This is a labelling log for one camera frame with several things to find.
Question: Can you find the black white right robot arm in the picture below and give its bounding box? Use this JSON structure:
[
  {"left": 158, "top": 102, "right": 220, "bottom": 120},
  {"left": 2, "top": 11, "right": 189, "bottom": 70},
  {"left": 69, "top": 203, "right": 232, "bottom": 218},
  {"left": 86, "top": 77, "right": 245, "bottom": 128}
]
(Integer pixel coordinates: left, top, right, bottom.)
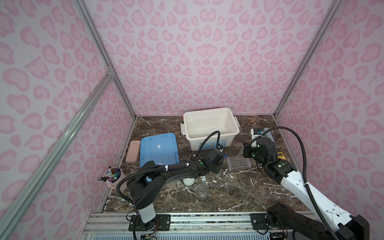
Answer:
[{"left": 243, "top": 127, "right": 370, "bottom": 240}]

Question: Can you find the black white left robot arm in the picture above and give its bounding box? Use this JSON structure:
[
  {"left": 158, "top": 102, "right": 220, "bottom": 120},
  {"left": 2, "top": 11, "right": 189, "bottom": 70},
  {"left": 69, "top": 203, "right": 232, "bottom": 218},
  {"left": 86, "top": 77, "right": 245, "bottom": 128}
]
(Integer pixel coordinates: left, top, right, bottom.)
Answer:
[{"left": 116, "top": 131, "right": 225, "bottom": 224}]

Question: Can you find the yellow calculator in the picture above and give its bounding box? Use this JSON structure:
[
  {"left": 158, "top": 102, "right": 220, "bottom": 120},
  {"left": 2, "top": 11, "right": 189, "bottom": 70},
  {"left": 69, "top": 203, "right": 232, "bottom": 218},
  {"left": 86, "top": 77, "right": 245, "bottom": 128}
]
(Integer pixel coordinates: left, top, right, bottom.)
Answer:
[{"left": 278, "top": 152, "right": 286, "bottom": 160}]

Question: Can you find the clear test tube rack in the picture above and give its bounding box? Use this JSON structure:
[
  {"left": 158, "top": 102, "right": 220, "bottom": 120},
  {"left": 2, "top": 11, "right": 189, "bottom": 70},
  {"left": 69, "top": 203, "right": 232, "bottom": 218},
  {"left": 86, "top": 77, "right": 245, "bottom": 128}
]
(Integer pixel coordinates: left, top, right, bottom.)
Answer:
[{"left": 227, "top": 156, "right": 252, "bottom": 172}]

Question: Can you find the white ceramic mortar bowl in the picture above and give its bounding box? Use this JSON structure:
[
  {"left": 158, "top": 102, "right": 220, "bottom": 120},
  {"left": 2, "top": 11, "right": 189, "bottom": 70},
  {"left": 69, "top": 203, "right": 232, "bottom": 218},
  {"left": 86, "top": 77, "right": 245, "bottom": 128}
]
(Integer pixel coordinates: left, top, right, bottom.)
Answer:
[{"left": 183, "top": 178, "right": 195, "bottom": 187}]

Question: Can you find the clear glass beaker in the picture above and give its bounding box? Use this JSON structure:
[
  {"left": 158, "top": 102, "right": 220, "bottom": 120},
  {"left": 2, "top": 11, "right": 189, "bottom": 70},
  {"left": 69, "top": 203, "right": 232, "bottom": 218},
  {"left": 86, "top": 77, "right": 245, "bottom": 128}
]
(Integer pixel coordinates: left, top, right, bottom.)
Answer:
[{"left": 194, "top": 184, "right": 209, "bottom": 200}]

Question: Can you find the white plastic storage bin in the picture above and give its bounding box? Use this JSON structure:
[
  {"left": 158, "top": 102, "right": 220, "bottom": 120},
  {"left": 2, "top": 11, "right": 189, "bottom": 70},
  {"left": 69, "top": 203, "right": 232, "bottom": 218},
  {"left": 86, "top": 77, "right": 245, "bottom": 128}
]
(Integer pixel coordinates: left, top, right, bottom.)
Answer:
[{"left": 181, "top": 108, "right": 240, "bottom": 152}]

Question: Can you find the blue plastic bin lid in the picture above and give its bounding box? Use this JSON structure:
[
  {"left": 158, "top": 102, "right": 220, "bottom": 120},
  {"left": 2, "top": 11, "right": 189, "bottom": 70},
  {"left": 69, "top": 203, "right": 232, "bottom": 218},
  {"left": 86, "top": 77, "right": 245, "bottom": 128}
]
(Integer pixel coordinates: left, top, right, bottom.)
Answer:
[{"left": 140, "top": 133, "right": 180, "bottom": 168}]

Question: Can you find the pink pencil case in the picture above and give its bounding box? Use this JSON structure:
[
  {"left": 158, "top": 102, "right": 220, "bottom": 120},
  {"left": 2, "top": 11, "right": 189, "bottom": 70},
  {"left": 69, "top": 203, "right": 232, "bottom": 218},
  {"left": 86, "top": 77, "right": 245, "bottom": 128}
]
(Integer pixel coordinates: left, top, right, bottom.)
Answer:
[{"left": 125, "top": 140, "right": 141, "bottom": 164}]

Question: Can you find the pink pen holder cup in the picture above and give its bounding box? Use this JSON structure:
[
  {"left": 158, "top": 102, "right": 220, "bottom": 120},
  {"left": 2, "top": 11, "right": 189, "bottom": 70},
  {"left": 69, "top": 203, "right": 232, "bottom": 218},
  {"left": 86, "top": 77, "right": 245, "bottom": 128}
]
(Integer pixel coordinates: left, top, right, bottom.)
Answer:
[{"left": 94, "top": 166, "right": 126, "bottom": 190}]

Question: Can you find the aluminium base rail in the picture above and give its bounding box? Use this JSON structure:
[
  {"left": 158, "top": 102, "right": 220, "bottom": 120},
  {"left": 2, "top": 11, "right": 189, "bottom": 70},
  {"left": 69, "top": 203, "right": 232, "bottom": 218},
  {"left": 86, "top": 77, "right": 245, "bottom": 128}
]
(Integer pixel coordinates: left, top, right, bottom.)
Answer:
[{"left": 81, "top": 212, "right": 292, "bottom": 240}]

